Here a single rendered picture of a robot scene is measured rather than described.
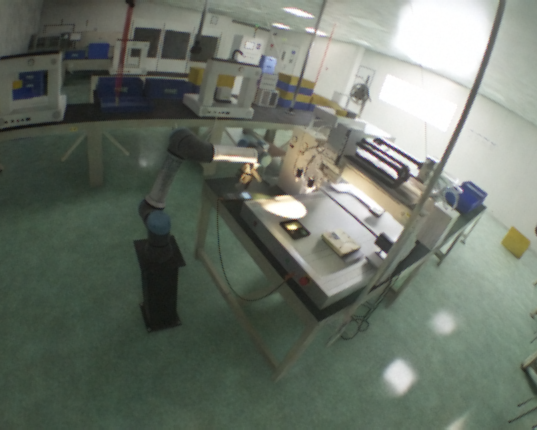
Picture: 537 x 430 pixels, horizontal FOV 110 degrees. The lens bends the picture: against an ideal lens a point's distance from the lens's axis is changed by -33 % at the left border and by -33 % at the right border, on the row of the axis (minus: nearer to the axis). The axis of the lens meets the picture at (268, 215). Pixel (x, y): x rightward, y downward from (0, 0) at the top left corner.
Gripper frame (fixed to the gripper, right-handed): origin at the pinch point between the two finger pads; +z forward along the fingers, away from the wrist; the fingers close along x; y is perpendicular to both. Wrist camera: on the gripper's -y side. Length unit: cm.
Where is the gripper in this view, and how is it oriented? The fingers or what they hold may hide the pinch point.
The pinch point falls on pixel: (239, 193)
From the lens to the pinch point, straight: 174.9
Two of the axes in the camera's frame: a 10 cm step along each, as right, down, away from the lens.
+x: 4.6, 5.9, -6.6
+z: -4.7, 7.9, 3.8
